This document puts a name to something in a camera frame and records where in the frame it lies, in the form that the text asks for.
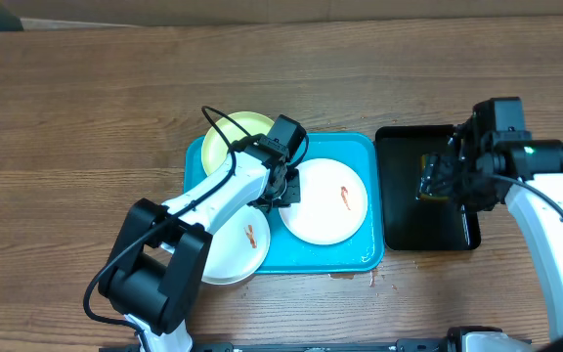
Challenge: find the green yellow sponge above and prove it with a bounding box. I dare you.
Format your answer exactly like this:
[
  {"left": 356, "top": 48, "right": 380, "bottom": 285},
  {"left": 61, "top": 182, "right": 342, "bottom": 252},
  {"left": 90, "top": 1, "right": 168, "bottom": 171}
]
[{"left": 417, "top": 153, "right": 454, "bottom": 202}]

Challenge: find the teal plastic tray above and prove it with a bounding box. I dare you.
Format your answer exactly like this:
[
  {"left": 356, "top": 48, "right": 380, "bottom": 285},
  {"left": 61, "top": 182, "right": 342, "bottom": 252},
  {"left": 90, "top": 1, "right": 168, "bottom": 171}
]
[{"left": 181, "top": 132, "right": 386, "bottom": 275}]

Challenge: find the white plate front left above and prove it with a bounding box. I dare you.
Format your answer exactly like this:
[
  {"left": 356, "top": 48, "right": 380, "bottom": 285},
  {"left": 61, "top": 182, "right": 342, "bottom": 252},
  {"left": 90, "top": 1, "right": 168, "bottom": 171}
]
[{"left": 161, "top": 203, "right": 272, "bottom": 286}]

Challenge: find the yellow-green plate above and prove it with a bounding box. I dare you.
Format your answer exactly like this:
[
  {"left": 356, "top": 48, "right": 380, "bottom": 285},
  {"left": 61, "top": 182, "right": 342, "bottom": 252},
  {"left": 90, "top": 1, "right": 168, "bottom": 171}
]
[{"left": 201, "top": 111, "right": 274, "bottom": 175}]

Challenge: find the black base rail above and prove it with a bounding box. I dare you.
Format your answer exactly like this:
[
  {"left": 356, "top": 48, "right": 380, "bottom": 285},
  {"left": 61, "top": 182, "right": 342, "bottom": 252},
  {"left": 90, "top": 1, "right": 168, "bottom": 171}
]
[{"left": 98, "top": 336, "right": 535, "bottom": 352}]

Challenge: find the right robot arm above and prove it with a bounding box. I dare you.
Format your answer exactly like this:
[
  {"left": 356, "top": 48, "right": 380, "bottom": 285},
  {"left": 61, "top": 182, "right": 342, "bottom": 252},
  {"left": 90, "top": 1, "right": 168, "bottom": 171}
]
[{"left": 418, "top": 123, "right": 563, "bottom": 351}]

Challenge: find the black water tray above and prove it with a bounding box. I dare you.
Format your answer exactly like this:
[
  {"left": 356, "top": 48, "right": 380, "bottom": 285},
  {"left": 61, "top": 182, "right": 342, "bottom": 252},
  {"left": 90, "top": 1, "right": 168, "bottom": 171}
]
[{"left": 375, "top": 125, "right": 481, "bottom": 250}]

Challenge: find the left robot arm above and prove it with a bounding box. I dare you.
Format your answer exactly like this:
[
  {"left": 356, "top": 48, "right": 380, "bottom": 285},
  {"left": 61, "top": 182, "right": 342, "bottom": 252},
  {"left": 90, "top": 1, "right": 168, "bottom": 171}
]
[{"left": 86, "top": 143, "right": 298, "bottom": 351}]

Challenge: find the white plate with stain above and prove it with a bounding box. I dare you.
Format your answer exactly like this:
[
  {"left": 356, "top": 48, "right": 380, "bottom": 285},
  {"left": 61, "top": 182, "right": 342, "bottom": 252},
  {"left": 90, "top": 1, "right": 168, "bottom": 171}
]
[{"left": 279, "top": 158, "right": 368, "bottom": 245}]

